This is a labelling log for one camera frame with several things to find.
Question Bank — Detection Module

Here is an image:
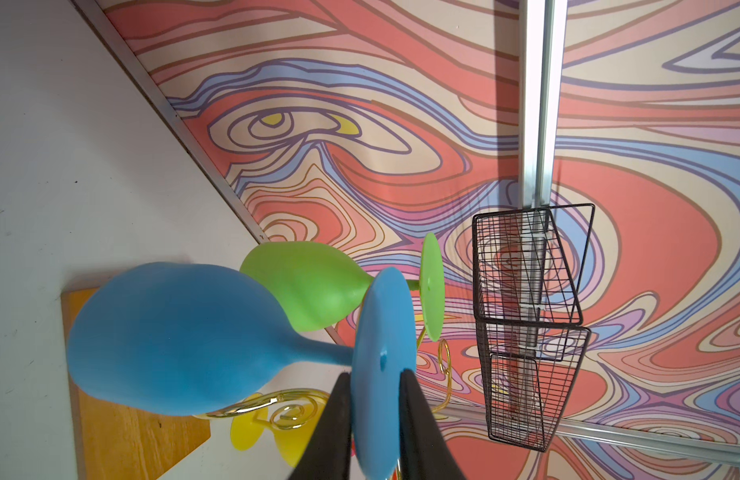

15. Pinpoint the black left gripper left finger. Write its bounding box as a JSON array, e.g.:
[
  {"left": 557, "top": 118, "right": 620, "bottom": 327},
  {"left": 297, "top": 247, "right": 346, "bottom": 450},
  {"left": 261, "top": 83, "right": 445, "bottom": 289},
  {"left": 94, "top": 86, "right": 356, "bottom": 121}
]
[{"left": 289, "top": 372, "right": 352, "bottom": 480}]

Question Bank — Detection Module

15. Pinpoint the black wire basket left wall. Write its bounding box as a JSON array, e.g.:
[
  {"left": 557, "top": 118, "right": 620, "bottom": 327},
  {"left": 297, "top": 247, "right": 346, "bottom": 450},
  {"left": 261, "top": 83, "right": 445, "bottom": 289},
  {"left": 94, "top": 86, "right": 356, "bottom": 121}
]
[{"left": 471, "top": 203, "right": 596, "bottom": 452}]

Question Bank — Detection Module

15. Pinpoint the green plastic wine glass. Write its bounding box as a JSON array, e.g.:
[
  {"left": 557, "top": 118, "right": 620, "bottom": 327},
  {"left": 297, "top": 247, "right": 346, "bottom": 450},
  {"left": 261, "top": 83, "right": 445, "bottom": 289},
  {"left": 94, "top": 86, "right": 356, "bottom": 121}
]
[{"left": 240, "top": 233, "right": 445, "bottom": 341}]

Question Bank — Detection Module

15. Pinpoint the gold wire glass rack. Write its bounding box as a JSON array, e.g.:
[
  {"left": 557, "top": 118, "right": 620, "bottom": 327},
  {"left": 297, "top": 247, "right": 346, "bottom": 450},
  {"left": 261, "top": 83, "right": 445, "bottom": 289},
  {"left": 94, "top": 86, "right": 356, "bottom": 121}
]
[{"left": 207, "top": 316, "right": 463, "bottom": 479}]

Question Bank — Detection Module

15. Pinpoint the blue plastic wine glass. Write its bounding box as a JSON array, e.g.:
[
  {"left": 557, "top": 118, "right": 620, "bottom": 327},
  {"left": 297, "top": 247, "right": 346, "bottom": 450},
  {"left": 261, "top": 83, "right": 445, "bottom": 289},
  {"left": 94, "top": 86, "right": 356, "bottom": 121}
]
[{"left": 67, "top": 262, "right": 417, "bottom": 479}]

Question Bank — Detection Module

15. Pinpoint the yellow plastic wine glass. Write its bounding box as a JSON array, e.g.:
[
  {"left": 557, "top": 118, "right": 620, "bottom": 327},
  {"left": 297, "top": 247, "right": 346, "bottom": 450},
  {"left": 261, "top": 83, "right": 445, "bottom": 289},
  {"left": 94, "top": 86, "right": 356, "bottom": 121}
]
[{"left": 230, "top": 406, "right": 321, "bottom": 467}]

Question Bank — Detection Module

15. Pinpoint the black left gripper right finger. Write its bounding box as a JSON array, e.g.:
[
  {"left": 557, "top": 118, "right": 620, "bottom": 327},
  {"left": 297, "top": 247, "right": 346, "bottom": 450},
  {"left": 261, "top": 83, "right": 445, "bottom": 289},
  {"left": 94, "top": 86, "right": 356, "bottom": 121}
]
[{"left": 399, "top": 369, "right": 465, "bottom": 479}]

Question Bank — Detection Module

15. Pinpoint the wooden rack base board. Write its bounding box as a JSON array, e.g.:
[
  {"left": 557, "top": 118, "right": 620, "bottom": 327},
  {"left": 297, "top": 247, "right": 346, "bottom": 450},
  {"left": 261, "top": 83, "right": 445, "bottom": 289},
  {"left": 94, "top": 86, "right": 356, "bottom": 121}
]
[{"left": 60, "top": 286, "right": 213, "bottom": 480}]

